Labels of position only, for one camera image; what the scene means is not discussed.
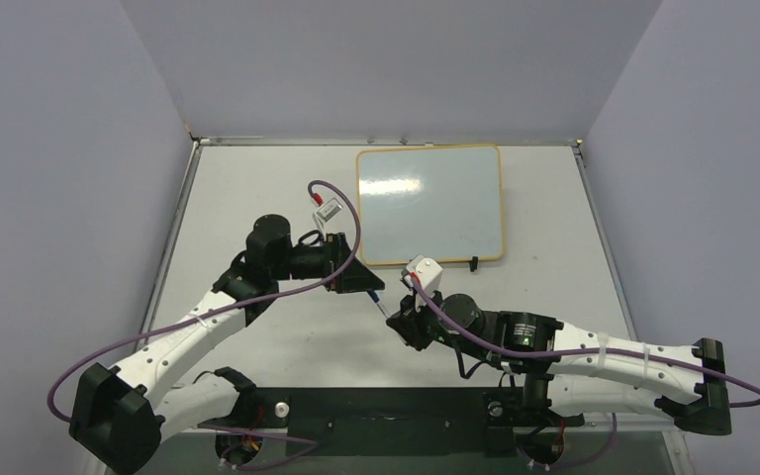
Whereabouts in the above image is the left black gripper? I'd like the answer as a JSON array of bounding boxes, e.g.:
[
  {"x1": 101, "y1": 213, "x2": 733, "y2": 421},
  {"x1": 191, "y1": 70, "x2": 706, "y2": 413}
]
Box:
[{"x1": 271, "y1": 233, "x2": 384, "y2": 294}]

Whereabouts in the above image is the yellow framed whiteboard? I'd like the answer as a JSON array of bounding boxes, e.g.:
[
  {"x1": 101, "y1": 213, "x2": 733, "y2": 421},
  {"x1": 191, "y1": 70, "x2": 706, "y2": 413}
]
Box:
[{"x1": 355, "y1": 143, "x2": 506, "y2": 265}]

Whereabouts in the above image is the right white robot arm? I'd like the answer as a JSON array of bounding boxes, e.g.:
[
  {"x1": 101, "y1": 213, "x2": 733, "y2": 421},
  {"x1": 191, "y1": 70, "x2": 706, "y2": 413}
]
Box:
[{"x1": 386, "y1": 293, "x2": 732, "y2": 435}]

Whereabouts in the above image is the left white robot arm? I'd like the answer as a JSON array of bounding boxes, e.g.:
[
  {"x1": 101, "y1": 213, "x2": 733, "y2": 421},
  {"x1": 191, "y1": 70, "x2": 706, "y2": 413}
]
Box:
[{"x1": 68, "y1": 215, "x2": 385, "y2": 474}]

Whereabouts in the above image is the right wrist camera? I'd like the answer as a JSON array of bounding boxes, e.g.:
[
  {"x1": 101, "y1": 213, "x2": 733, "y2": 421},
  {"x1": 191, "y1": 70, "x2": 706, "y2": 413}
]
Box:
[{"x1": 401, "y1": 255, "x2": 443, "y2": 296}]

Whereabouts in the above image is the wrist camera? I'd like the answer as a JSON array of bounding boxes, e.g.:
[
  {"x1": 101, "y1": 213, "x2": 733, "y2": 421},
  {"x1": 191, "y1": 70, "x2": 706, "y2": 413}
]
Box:
[
  {"x1": 401, "y1": 255, "x2": 443, "y2": 296},
  {"x1": 312, "y1": 193, "x2": 342, "y2": 233}
]

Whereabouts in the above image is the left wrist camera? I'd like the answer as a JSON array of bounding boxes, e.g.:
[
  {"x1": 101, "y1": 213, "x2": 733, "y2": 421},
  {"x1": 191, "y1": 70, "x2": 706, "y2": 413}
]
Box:
[{"x1": 312, "y1": 193, "x2": 342, "y2": 233}]

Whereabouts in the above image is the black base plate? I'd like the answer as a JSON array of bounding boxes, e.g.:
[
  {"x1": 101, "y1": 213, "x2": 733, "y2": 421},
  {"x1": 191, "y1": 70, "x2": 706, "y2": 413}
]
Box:
[{"x1": 210, "y1": 387, "x2": 585, "y2": 457}]

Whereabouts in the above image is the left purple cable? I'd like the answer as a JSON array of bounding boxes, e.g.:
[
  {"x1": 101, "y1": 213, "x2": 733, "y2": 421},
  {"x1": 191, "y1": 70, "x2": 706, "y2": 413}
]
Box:
[{"x1": 47, "y1": 180, "x2": 363, "y2": 425}]

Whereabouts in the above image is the purple cable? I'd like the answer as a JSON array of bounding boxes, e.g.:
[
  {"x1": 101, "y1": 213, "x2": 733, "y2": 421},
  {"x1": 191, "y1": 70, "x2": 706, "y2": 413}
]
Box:
[
  {"x1": 410, "y1": 278, "x2": 760, "y2": 409},
  {"x1": 47, "y1": 180, "x2": 363, "y2": 425}
]

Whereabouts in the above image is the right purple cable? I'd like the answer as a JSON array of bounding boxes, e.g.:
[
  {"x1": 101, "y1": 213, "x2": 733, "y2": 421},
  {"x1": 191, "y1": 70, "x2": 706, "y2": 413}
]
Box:
[{"x1": 410, "y1": 278, "x2": 760, "y2": 409}]

